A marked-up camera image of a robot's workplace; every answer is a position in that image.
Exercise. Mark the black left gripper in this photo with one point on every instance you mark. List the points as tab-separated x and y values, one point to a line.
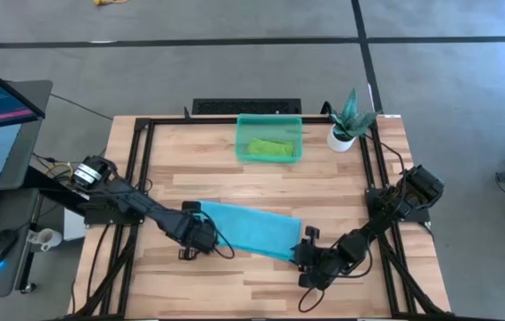
199	234

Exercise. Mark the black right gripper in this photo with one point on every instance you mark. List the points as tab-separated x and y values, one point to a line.
319	260

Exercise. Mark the blue microfiber towel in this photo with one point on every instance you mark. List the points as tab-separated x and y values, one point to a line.
257	229

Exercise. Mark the green microfiber towel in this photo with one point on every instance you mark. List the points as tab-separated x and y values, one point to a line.
270	148

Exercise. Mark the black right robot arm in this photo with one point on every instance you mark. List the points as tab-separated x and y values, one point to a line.
391	209

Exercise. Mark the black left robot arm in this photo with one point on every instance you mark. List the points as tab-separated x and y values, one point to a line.
136	205

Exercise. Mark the green mesh basket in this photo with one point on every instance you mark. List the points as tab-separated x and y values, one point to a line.
252	125

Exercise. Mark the snake plant in white pot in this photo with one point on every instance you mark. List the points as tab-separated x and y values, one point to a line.
341	142

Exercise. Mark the black floor vent grille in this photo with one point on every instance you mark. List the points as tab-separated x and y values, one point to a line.
243	106

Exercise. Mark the white box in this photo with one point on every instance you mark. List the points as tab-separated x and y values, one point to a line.
74	225

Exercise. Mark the white cup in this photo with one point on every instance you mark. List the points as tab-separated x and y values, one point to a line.
49	238

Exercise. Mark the grey computer desk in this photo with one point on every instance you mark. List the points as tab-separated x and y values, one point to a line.
29	134

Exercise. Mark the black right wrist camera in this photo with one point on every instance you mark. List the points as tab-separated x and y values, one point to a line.
306	281

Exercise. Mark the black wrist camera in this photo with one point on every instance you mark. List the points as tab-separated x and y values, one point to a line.
188	254
306	281

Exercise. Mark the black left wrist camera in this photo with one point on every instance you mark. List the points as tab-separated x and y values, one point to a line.
188	254

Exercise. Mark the black aluminium table frame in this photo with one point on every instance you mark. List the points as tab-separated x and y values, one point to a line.
176	120

